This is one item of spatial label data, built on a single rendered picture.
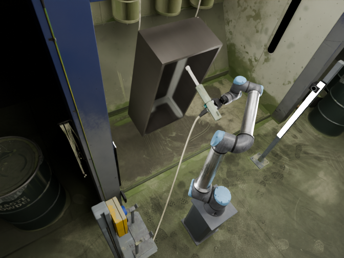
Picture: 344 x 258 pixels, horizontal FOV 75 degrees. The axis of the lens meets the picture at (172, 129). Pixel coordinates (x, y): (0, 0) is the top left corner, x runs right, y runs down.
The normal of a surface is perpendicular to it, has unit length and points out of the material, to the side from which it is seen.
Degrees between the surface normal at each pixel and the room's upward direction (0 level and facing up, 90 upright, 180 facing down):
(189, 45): 12
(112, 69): 57
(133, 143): 0
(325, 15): 90
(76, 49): 90
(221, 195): 5
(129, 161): 0
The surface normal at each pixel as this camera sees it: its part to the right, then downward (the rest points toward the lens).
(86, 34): 0.54, 0.70
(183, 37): 0.23, -0.46
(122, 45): 0.51, 0.25
